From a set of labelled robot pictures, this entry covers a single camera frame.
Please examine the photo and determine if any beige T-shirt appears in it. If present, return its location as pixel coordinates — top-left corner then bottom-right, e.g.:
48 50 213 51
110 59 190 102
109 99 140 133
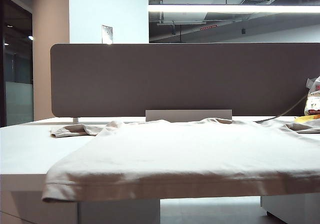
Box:
41 117 320 203

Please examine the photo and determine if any white side cabinet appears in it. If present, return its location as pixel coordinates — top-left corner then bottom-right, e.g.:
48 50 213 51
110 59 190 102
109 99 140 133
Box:
259 193 320 224

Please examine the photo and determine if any printed plastic snack bag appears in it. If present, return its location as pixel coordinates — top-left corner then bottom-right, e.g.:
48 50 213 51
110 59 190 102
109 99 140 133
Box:
303 75 320 116

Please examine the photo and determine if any dark glass door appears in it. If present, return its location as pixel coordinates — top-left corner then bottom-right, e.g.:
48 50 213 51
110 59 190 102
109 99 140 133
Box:
0 0 35 128

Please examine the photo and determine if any silver wall plate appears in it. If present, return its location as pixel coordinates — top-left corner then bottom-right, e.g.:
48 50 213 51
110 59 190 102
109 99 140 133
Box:
101 25 114 45

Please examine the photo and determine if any grey fabric desk divider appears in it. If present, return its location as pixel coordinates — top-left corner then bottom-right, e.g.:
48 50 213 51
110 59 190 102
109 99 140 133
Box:
49 43 320 118

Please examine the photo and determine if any grey metal cable tray flap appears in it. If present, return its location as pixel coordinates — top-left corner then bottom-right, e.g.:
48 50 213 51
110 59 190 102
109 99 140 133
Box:
145 109 233 123

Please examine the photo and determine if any long ceiling light strip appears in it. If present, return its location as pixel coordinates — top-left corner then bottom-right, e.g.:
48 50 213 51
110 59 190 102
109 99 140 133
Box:
148 4 320 14

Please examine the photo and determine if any yellow cloth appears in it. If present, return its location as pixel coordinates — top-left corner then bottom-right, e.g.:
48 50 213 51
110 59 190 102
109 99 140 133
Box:
292 115 320 123

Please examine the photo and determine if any grey cable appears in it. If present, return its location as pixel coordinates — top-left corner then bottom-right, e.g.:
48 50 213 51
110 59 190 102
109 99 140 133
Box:
253 93 308 123

